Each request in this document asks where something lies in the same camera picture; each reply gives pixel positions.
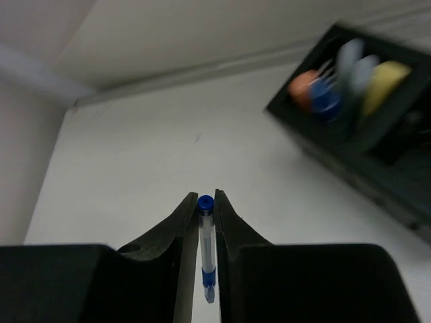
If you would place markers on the blue spray bottle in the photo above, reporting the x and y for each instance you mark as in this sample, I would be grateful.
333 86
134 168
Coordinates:
325 102

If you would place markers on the black slotted organizer box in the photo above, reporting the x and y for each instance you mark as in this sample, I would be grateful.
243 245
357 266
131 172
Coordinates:
385 156

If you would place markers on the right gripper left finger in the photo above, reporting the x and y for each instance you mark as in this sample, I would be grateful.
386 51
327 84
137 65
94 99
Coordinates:
150 279

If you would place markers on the orange cap highlighter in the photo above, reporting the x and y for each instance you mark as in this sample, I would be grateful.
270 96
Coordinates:
299 87

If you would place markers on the blue pen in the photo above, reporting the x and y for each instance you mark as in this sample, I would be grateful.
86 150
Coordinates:
205 209

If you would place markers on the yellow cap highlighter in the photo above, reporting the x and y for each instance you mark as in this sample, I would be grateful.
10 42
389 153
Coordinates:
385 78

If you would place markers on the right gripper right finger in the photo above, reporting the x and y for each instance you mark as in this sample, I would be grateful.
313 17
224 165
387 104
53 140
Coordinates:
264 282

